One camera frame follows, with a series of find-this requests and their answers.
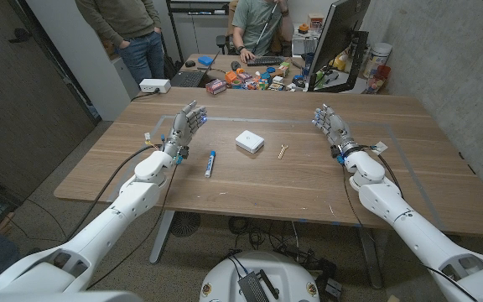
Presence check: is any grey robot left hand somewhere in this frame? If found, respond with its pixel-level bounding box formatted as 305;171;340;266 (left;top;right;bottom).
162;99;208;159

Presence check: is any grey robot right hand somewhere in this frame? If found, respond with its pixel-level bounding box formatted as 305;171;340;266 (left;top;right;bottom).
311;103;361;159

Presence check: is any blue and white marker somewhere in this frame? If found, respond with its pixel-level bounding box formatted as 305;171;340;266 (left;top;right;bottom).
204;150;217;179

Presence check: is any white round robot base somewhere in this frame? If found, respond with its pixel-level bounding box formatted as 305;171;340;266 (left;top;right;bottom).
199;250;321;302

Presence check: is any white power strip box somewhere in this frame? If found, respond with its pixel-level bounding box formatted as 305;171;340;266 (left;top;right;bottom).
138;78;172;94

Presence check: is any maroon printed small box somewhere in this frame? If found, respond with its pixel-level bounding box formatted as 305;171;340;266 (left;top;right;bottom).
205;79;228;96

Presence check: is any white square box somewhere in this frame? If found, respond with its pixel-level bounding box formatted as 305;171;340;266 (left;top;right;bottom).
235;129;265;154

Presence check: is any black laptop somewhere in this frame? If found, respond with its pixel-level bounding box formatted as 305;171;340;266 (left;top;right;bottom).
169;49;221;88

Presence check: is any yellow bottle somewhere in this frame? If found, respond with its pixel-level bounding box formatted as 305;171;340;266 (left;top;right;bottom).
329;52;350;72

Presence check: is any wooden back desk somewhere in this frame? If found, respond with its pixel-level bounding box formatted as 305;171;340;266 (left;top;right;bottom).
174;53;309;91

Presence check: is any white round canister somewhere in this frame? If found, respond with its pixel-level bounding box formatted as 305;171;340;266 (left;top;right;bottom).
362;42;393;80

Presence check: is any round black floor fan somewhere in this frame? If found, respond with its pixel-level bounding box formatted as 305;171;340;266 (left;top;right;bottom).
169;211;202;238

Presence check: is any black keyboard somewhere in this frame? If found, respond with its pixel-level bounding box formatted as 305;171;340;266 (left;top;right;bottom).
246;55;287;67

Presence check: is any black computer monitor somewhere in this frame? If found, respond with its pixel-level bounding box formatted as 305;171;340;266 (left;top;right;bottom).
307;0;371;94

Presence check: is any black metal shelf rack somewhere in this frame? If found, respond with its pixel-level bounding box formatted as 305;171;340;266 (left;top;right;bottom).
165;0;231;64

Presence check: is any grey metal table leg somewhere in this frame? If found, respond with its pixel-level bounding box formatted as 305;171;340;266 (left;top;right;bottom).
148;209;176;265

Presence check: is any standing person olive sweater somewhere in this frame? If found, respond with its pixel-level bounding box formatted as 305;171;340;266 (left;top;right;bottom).
75;0;166;85

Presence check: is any seated person green t-shirt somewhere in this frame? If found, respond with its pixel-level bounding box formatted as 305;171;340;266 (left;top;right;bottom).
226;0;295;65

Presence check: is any dark grey table leg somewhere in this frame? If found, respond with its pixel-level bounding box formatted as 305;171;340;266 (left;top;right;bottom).
356;226;386;290

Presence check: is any black device on base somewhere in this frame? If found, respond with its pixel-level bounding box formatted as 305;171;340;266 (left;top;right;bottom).
236;269;280;302

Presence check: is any white robot torso edge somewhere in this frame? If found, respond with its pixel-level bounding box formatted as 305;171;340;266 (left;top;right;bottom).
0;290;144;302

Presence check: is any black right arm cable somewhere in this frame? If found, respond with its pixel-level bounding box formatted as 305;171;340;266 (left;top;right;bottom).
340;144;481;302

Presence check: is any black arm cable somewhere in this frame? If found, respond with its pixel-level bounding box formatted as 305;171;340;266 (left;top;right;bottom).
340;144;481;302
65;143;159;243

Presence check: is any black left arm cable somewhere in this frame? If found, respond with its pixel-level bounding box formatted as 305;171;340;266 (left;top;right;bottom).
65;143;159;243

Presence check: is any black floor cable bundle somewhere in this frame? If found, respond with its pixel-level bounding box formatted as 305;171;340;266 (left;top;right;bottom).
224;216;343;299

